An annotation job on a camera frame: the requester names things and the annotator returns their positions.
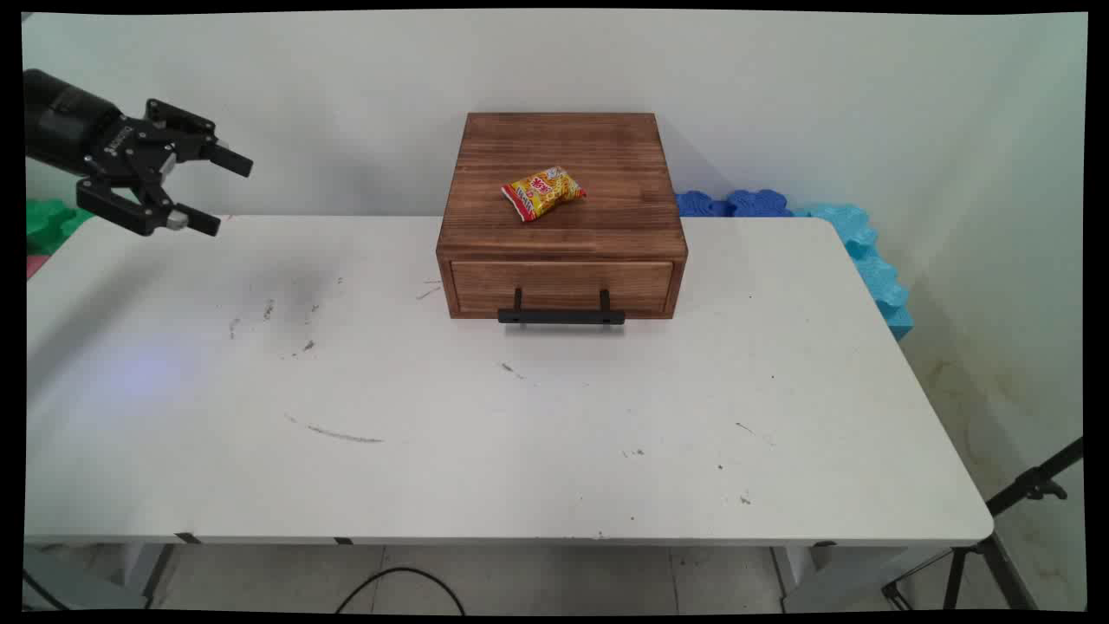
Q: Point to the pink foam mat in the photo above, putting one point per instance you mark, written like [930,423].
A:
[35,264]

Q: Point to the yellow red snack bag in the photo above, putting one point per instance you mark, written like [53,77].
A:
[543,193]

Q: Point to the brown wooden drawer cabinet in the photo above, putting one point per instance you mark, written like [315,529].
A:
[563,139]

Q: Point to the black camera tripod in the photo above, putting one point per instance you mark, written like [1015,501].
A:
[1018,490]

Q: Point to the white table leg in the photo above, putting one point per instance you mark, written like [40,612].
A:
[832,576]
[147,568]

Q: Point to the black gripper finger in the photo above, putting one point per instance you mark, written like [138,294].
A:
[195,139]
[130,208]

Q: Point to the light blue foam mat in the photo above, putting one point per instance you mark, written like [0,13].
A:
[871,260]

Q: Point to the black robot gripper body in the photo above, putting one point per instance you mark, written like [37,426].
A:
[78,121]

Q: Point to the green foam mat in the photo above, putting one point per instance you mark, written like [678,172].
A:
[50,224]

